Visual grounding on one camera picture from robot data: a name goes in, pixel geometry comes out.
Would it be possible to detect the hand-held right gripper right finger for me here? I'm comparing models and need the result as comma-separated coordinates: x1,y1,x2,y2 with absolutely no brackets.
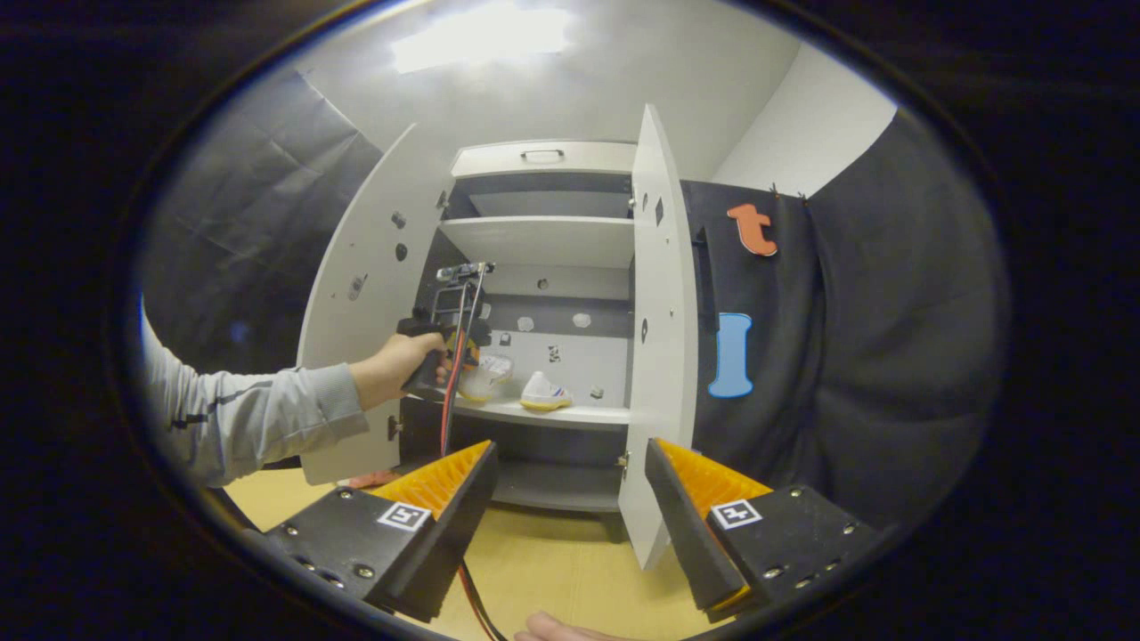
643,436,881,624

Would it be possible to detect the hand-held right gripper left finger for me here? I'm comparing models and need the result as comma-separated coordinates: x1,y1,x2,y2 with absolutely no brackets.
242,439,501,624

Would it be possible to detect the white shoe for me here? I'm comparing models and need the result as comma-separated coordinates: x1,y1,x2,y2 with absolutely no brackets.
519,371,574,412
459,353,516,403

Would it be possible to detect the white shoe cabinet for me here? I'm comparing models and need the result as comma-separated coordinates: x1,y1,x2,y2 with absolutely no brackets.
396,141,644,517

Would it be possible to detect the white shoe cabinet door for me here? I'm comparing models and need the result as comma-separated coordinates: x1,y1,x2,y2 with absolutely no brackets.
617,104,701,571
297,123,457,486

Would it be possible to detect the black backdrop cloth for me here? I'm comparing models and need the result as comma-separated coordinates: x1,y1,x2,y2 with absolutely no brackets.
134,71,1012,528

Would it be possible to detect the red and black cable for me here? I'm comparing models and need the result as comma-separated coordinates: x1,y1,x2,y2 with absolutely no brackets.
439,267,510,641

